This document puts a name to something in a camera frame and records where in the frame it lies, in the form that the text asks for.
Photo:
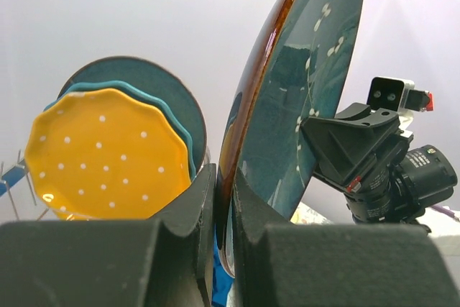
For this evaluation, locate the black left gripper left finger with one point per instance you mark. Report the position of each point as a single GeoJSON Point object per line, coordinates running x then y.
{"type": "Point", "coordinates": [166, 260]}

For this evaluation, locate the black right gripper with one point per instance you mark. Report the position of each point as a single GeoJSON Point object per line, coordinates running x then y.
{"type": "Point", "coordinates": [384, 181]}

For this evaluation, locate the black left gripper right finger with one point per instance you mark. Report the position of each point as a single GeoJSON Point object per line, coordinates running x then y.
{"type": "Point", "coordinates": [278, 263]}

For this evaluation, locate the dark teal round plate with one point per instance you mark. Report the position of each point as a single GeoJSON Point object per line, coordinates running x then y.
{"type": "Point", "coordinates": [297, 68]}

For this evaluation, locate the steel dish rack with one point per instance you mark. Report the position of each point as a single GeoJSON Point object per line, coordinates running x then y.
{"type": "Point", "coordinates": [18, 199]}

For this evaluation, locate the blue cloth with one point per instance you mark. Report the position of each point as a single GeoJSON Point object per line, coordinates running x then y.
{"type": "Point", "coordinates": [222, 282]}

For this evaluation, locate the yellow plate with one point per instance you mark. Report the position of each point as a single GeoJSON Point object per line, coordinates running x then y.
{"type": "Point", "coordinates": [105, 155]}

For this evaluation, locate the rear dark teal plate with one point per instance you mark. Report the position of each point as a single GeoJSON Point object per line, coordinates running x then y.
{"type": "Point", "coordinates": [152, 79]}

